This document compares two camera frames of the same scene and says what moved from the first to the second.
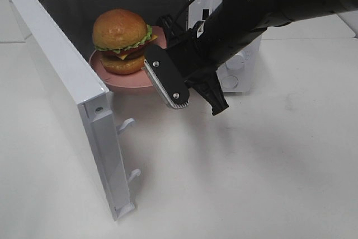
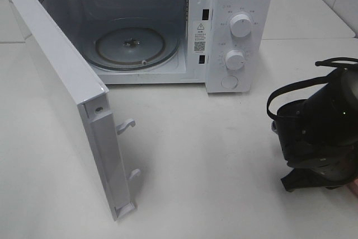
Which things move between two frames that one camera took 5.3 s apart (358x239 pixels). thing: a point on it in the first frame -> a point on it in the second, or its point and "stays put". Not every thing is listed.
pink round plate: x=137 y=82 -> x=353 y=186
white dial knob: x=235 y=62 stays put
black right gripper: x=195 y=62 -> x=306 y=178
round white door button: x=229 y=81 stays put
